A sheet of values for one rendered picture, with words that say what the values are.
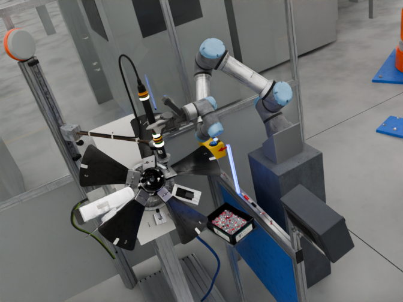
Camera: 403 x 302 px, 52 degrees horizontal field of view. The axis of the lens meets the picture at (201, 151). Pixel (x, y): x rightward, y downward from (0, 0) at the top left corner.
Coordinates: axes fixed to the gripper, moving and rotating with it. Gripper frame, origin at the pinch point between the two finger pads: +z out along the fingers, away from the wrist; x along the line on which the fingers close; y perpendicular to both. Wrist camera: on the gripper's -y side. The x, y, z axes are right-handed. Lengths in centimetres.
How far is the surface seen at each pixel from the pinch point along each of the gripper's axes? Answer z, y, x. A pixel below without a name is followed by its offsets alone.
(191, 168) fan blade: -14.0, 30.0, -4.2
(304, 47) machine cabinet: -308, 131, 305
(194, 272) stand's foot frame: -6, 140, 34
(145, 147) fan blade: 2.1, 17.0, 11.3
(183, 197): -6.2, 45.9, -2.6
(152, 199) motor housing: 8.7, 42.5, 2.2
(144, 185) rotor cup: 11.4, 26.5, -6.2
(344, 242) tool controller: -42, 35, -83
